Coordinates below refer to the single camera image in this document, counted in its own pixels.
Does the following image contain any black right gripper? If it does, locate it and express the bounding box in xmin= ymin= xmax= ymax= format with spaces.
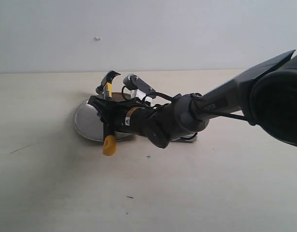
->
xmin=88 ymin=96 xmax=170 ymax=148

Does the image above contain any black and yellow claw hammer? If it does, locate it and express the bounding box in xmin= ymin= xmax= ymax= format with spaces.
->
xmin=95 ymin=71 xmax=120 ymax=156

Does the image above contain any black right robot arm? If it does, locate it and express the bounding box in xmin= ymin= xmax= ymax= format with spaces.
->
xmin=88 ymin=51 xmax=297 ymax=148

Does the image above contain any red dome push button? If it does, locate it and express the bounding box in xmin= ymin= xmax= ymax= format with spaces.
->
xmin=171 ymin=132 xmax=198 ymax=143

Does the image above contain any round stainless steel plate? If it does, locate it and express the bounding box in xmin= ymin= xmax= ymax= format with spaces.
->
xmin=74 ymin=92 xmax=133 ymax=143

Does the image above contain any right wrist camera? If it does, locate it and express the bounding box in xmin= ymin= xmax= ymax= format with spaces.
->
xmin=121 ymin=73 xmax=156 ymax=107

